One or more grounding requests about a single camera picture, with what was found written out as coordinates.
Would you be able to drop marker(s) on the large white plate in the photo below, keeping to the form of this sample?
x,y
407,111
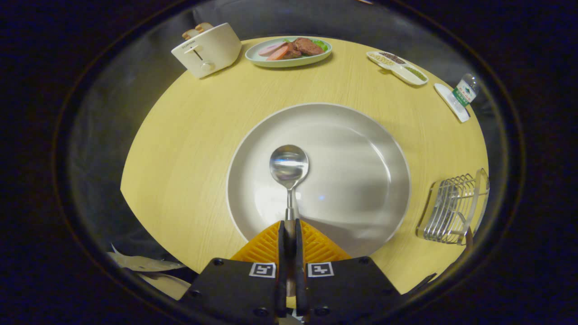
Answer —
x,y
352,180

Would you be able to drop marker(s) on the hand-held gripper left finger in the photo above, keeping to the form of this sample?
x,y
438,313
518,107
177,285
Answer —
x,y
235,293

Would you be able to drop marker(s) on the white square coaster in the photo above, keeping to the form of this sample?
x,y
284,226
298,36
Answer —
x,y
447,99

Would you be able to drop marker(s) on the white divided bean dish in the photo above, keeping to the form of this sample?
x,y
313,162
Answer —
x,y
397,67

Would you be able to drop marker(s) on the green label water bottle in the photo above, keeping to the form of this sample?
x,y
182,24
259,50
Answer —
x,y
465,92

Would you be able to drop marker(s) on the brown meat piece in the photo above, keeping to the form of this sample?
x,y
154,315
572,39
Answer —
x,y
307,47

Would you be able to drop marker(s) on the pale green oval plate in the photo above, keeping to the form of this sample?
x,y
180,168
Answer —
x,y
255,56

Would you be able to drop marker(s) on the white toaster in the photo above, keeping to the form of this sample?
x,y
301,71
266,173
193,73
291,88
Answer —
x,y
212,52

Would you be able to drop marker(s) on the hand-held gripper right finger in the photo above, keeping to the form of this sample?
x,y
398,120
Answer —
x,y
347,293

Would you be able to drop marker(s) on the green lettuce leaf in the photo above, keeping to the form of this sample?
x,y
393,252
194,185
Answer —
x,y
320,44

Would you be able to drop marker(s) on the pink sausage slice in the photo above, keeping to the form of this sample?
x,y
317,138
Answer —
x,y
268,48
277,54

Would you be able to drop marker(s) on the toasted bread slice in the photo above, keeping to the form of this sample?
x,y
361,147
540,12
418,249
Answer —
x,y
189,34
204,27

